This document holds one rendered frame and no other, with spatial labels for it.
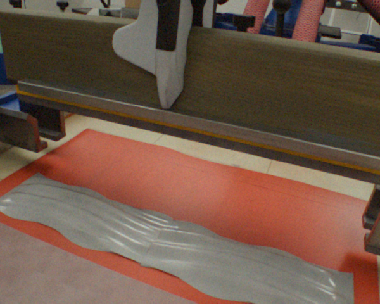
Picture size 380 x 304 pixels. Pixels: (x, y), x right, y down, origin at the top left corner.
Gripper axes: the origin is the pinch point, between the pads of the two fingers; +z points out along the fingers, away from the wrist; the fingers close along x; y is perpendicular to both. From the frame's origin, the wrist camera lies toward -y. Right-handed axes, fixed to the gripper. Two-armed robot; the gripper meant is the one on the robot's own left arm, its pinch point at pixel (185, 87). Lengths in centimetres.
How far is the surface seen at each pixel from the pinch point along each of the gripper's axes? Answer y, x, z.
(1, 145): 25.2, -0.3, 12.6
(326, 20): -11, -415, 26
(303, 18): -5, -54, -2
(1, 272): 9.6, 14.3, 13.6
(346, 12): -31, -415, 14
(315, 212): -14.1, -6.7, 13.5
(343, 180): -17.4, -15.8, 13.4
